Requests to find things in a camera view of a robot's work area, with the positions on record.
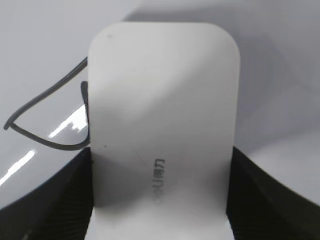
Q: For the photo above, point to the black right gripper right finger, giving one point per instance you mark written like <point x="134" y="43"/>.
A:
<point x="261" y="208"/>

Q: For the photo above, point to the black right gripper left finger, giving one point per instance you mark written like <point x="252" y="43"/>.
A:
<point x="59" y="209"/>

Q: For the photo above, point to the white rectangular whiteboard eraser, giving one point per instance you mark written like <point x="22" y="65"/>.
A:
<point x="162" y="112"/>

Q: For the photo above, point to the grey framed whiteboard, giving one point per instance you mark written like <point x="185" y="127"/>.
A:
<point x="278" y="111"/>

